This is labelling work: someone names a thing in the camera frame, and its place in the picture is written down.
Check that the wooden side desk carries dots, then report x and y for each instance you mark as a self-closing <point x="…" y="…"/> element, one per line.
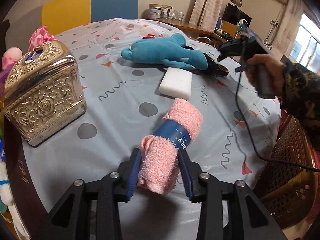
<point x="185" y="25"/>

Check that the colour-block chair back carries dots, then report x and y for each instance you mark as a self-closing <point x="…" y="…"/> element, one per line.
<point x="112" y="5"/>

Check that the white sponge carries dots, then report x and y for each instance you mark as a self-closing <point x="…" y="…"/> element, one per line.
<point x="175" y="82"/>

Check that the person's right hand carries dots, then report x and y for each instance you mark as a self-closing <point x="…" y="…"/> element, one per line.
<point x="276" y="72"/>

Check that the person's right forearm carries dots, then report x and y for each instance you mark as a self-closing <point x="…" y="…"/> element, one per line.
<point x="302" y="92"/>

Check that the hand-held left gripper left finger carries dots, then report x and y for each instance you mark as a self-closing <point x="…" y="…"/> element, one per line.
<point x="133" y="175"/>

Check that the black hair piece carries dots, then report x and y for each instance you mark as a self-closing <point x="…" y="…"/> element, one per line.
<point x="212" y="65"/>

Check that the black rolled mat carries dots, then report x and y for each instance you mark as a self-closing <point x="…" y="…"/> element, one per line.
<point x="5" y="32"/>

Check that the small carton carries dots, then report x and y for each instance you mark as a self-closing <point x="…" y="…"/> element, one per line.
<point x="166" y="12"/>

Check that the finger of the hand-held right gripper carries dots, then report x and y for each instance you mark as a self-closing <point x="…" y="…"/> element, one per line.
<point x="230" y="48"/>

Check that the white round device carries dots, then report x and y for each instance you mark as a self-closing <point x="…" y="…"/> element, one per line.
<point x="243" y="23"/>

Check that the pink towel with blue band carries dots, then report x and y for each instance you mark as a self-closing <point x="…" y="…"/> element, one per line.
<point x="162" y="160"/>

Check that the black monitor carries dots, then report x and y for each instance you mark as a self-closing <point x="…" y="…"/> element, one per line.
<point x="235" y="15"/>

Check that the wooden chair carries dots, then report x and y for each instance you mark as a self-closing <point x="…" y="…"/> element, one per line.
<point x="228" y="28"/>

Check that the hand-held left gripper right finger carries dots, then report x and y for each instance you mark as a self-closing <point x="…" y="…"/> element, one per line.
<point x="187" y="180"/>

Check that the ornate gold tissue box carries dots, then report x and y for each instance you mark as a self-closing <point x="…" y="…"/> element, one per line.
<point x="42" y="100"/>

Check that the round pink spotted plush toy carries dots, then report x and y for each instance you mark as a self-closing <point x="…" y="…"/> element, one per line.
<point x="11" y="55"/>

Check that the white tin can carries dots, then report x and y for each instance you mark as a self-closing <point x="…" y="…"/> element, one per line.
<point x="154" y="11"/>

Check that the wicker chair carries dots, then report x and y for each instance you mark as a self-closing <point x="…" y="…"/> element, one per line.
<point x="287" y="155"/>

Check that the small red plush toy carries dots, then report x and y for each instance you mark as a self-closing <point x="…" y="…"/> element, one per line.
<point x="150" y="36"/>

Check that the pink spotted plush toy with bow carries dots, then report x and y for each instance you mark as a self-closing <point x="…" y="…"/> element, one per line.
<point x="37" y="37"/>

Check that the side window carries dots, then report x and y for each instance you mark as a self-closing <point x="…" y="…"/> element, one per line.
<point x="306" y="37"/>

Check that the clear plastic container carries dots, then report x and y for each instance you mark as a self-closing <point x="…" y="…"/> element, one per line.
<point x="178" y="16"/>

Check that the blue plush dolphin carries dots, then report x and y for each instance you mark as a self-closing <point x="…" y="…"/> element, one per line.
<point x="160" y="50"/>

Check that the floral curtain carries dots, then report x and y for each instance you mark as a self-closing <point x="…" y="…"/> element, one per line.
<point x="285" y="25"/>
<point x="207" y="2"/>

